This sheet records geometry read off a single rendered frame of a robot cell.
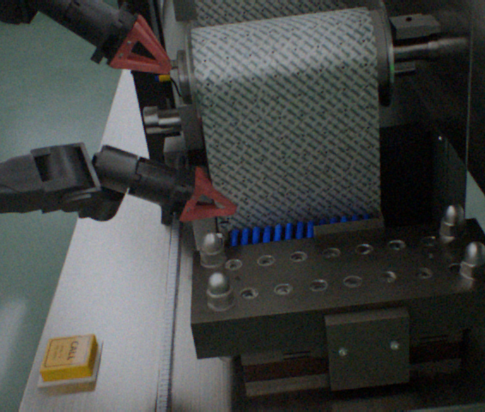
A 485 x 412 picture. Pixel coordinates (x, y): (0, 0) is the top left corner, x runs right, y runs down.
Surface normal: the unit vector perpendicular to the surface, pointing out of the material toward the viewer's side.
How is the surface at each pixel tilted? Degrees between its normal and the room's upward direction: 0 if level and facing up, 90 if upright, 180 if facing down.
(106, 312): 0
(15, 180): 36
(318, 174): 90
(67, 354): 0
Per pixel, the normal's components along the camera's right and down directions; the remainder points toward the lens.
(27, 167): 0.29, -0.50
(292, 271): -0.11, -0.85
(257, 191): 0.04, 0.51
